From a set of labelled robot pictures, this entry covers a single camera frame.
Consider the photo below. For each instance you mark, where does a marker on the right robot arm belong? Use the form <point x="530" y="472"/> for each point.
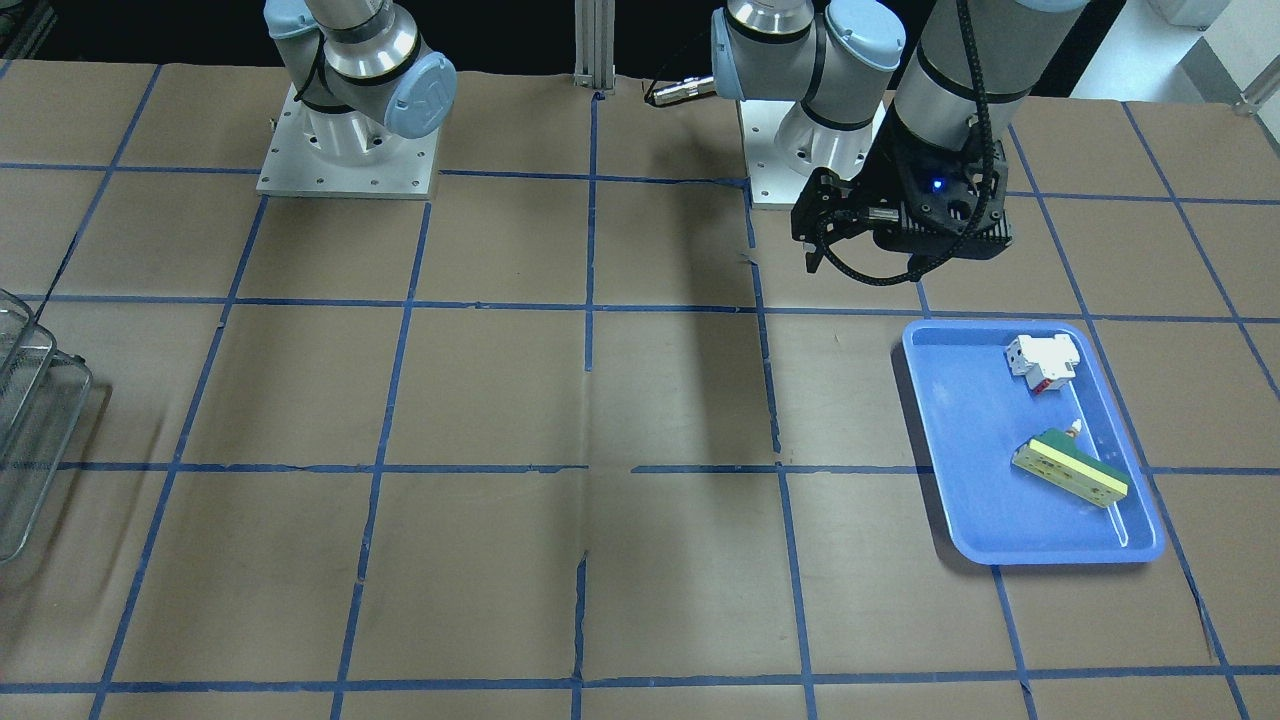
<point x="362" y="74"/>

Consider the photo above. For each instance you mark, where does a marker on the blue plastic tray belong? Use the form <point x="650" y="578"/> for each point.
<point x="976" y="414"/>

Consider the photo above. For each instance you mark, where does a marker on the white circuit breaker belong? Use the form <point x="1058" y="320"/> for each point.
<point x="1045" y="363"/>

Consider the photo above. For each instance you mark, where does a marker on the green yellow terminal block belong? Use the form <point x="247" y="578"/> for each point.
<point x="1054" y="455"/>

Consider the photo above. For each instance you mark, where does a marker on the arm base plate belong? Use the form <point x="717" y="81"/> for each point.
<point x="783" y="146"/>
<point x="313" y="155"/>

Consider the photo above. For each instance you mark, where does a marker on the silver cable connector plug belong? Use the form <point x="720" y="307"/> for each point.
<point x="687" y="90"/>

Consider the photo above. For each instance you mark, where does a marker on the aluminium frame post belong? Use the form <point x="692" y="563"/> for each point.
<point x="593" y="31"/>

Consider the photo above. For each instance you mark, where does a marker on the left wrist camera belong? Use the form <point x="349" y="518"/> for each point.
<point x="934" y="204"/>

